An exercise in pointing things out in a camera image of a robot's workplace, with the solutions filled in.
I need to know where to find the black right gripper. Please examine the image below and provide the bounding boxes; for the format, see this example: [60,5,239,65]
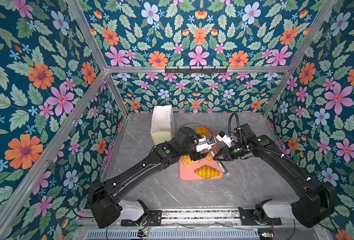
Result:
[211,142,247,162]

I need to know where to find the sesame seeded oval bread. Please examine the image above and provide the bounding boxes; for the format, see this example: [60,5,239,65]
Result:
[206,152,213,161]

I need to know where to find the steel tongs with white tips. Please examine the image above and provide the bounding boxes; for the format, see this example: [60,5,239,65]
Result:
[210,150,231,178]

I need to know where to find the golden croissant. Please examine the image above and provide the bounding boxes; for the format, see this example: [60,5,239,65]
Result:
[195,165,222,180]

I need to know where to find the white and green paper bag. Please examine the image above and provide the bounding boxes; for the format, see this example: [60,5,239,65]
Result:
[151,105,175,145]

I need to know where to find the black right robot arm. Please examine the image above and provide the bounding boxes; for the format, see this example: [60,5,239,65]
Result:
[213,124,336,228]

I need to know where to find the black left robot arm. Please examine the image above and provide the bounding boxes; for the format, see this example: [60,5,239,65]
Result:
[87,127,216,229]

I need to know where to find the yellow toast loaf bread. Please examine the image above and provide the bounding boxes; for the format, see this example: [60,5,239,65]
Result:
[196,127,212,138]

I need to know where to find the flat glazed pastry bread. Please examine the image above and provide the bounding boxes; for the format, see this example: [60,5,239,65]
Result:
[182,156,201,166]

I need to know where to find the pink silicone tray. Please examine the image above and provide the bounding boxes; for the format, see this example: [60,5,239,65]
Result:
[179,127,224,182]

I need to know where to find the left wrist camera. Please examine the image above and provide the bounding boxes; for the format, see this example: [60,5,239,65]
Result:
[196,136,216,152]

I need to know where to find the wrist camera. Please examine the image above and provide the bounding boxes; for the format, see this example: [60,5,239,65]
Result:
[196,136,216,152]
[216,131,233,148]

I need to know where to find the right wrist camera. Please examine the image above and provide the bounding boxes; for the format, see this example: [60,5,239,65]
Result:
[216,131,233,148]

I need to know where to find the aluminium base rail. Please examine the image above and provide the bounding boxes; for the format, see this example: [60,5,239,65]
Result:
[81,206,324,240]

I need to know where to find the black hook rail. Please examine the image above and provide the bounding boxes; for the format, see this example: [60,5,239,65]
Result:
[164,66,228,75]

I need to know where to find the aluminium frame post right rear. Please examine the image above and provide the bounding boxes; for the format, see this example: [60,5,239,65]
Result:
[263,1,337,119]

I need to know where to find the aluminium frame post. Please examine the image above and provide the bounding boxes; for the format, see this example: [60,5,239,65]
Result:
[67,1,128,119]
[263,1,337,119]

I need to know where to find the aluminium frame post left rear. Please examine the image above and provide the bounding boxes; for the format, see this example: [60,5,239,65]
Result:
[67,1,128,119]

